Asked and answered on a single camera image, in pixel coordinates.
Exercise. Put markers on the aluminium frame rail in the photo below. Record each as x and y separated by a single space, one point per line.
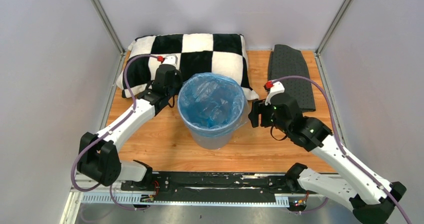
187 204

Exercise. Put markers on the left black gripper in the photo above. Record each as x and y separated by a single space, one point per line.
177 76

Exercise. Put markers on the grey plastic trash bin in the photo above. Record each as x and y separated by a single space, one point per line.
212 136

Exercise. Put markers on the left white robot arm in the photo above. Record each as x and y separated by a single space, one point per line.
99 152

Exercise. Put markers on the aluminium corner post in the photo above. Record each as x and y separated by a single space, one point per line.
108 25
333 25

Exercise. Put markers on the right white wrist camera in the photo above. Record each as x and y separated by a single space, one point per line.
273 89

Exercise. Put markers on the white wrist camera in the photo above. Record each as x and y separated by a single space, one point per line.
171 59
273 89

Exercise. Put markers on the blue plastic trash bag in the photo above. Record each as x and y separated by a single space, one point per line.
212 103

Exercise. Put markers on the left aluminium corner post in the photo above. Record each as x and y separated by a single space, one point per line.
108 25

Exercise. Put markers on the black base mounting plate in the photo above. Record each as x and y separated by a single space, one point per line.
217 187

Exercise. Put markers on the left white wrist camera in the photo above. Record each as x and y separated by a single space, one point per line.
171 59

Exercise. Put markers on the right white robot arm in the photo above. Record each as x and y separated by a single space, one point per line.
371 198

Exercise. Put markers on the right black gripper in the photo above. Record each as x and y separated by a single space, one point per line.
258 106

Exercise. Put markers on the right aluminium corner post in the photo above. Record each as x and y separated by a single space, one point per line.
333 25

